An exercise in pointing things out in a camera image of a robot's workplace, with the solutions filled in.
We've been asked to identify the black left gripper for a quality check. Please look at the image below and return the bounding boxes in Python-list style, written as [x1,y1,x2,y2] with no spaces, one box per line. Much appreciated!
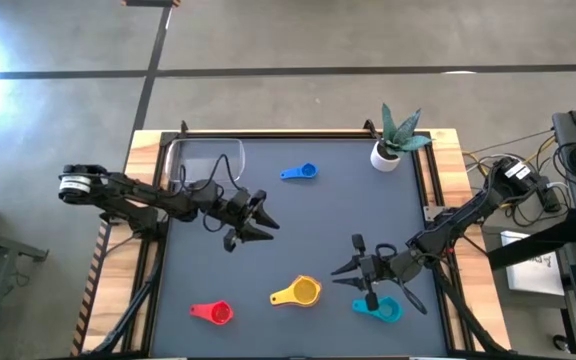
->
[190,180,281,253]

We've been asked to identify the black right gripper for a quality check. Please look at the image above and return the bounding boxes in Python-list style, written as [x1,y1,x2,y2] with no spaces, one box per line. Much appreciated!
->
[330,233,424,312]

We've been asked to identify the teal measuring cup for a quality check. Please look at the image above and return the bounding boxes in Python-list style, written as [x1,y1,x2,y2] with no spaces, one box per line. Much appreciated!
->
[351,295,403,324]

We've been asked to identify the yellow measuring cup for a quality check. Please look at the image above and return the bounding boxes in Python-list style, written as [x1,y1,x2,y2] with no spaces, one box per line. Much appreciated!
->
[269,275,322,307]

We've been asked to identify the blue measuring cup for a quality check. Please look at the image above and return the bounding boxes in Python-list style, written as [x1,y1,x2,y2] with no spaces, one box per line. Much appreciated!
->
[280,162,320,181]

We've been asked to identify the red measuring cup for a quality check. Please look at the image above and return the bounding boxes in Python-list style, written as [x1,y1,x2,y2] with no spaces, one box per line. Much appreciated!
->
[190,300,235,326]

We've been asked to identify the clear plastic basket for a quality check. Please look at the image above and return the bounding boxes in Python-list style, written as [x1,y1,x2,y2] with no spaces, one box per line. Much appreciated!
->
[165,138,247,191]

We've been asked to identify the green plant in white pot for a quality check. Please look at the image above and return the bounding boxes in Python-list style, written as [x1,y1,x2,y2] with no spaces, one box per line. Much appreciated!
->
[370,103,434,173]

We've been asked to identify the white paper sheet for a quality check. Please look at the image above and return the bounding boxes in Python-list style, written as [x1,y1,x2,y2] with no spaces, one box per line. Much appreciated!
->
[499,229,567,297]

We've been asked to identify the black power strip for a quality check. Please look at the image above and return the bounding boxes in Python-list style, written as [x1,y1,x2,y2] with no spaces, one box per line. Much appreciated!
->
[531,174,563,214]

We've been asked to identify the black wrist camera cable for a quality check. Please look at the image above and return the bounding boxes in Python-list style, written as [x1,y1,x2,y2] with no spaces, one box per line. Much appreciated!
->
[375,242,429,316]
[180,153,244,234]

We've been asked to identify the yellow cable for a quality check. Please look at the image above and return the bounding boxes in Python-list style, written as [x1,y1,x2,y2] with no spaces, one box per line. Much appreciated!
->
[462,134,557,209]

